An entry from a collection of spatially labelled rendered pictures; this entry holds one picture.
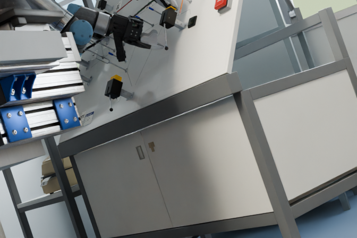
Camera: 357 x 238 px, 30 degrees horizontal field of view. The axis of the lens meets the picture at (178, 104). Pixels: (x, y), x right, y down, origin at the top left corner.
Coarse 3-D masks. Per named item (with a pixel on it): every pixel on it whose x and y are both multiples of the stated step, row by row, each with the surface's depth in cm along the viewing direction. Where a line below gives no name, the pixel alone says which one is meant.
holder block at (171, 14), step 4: (168, 8) 240; (164, 12) 242; (168, 12) 240; (172, 12) 241; (176, 12) 242; (164, 16) 240; (168, 16) 239; (172, 16) 240; (160, 20) 242; (164, 20) 239; (168, 20) 239; (172, 20) 240; (160, 24) 241; (168, 24) 240; (172, 24) 240; (168, 28) 243
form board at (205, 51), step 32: (128, 0) 298; (192, 0) 247; (160, 32) 259; (192, 32) 238; (224, 32) 220; (96, 64) 300; (128, 64) 272; (160, 64) 248; (192, 64) 229; (224, 64) 212; (96, 96) 286; (160, 96) 239; (96, 128) 274
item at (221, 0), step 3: (216, 0) 226; (219, 0) 224; (222, 0) 222; (225, 0) 222; (216, 3) 225; (219, 3) 223; (222, 3) 221; (225, 3) 222; (216, 6) 224; (219, 6) 223; (222, 6) 223; (216, 9) 225
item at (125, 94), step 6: (108, 84) 255; (114, 84) 253; (120, 84) 255; (108, 90) 253; (114, 90) 253; (120, 90) 254; (108, 96) 255; (114, 96) 254; (126, 96) 257; (132, 96) 257
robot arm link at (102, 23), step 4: (100, 12) 233; (100, 16) 231; (104, 16) 232; (108, 16) 232; (100, 20) 231; (104, 20) 231; (108, 20) 232; (96, 24) 231; (100, 24) 231; (104, 24) 231; (108, 24) 232; (96, 28) 231; (100, 28) 231; (104, 28) 231; (96, 32) 234; (100, 32) 233; (104, 32) 233
